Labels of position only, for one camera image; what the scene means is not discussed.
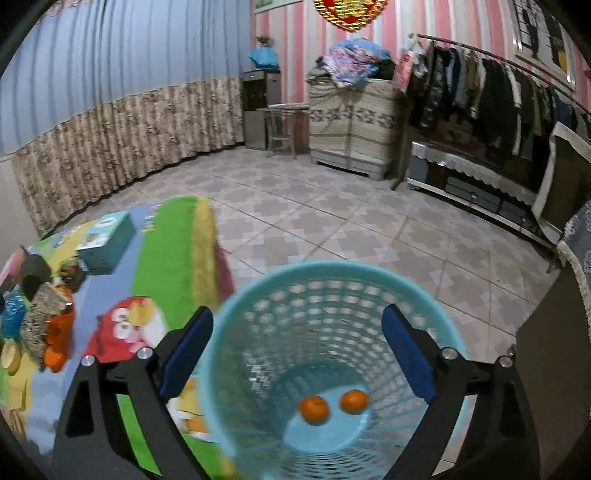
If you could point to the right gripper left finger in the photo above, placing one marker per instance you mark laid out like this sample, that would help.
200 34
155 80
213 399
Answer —
91 441

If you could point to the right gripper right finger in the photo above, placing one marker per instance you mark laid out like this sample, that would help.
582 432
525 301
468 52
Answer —
501 441

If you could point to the orange peel half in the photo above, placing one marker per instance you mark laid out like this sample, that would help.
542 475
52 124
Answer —
314 410
354 401

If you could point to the orange snack wrapper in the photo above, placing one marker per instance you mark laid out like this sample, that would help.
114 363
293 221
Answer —
58 333

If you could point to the cream plastic lid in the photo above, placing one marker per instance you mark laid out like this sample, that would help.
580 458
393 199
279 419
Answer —
11 355

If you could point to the patterned snack bag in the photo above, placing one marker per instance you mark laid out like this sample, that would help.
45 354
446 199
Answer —
50 301

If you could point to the blue plastic bag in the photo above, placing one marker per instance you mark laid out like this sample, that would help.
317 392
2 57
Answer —
13 315

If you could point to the brown crumpled paper ball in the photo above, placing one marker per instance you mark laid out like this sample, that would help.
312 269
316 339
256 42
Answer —
72 274

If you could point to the black ribbed cup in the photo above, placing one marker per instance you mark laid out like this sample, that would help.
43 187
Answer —
34 273

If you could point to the cartoon bird play mat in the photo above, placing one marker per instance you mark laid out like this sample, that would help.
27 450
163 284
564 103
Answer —
172 266

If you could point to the pink pig mug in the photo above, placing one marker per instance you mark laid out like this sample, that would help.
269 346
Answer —
11 272

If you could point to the teal plastic laundry basket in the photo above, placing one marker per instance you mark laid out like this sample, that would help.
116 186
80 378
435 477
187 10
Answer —
307 329

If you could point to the light blue tissue box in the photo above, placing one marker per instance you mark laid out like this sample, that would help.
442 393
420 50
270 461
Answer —
105 241

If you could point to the white cabinet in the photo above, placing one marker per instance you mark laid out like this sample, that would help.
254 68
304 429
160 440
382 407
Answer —
16 227

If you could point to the low tv stand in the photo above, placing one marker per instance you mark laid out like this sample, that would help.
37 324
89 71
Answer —
476 187

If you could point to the blanket covered chest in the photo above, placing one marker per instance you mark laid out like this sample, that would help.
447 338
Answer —
358 130

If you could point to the clothes rack with garments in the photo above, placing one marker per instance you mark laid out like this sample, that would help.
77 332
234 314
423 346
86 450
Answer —
483 109

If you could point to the blue floral curtain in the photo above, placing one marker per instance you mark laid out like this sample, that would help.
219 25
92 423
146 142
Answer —
102 93

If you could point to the small metal table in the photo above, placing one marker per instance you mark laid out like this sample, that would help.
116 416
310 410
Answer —
281 126

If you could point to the pile of clothes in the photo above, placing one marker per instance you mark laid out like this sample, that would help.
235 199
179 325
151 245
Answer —
351 63

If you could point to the water dispenser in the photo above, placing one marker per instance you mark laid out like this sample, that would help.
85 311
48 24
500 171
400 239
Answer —
260 89

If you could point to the blue covered water bottle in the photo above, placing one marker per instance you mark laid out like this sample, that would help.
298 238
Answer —
263 55

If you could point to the red heart wall decoration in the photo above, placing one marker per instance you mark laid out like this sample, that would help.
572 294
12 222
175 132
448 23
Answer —
350 15

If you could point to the wall calendar picture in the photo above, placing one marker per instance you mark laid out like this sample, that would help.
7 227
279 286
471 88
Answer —
261 6

